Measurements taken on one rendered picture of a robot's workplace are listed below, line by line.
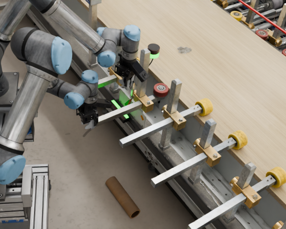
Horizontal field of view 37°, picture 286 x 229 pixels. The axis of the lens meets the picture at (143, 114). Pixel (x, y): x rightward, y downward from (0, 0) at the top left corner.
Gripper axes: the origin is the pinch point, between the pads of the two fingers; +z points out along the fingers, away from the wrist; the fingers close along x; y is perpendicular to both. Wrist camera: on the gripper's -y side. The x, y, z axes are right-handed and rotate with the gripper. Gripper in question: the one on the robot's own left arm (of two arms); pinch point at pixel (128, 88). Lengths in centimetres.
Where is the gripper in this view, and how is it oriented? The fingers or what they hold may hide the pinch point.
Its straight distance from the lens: 213.0
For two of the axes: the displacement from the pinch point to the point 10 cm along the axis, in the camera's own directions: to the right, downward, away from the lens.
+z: -1.2, 6.7, 7.3
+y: -8.2, -4.8, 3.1
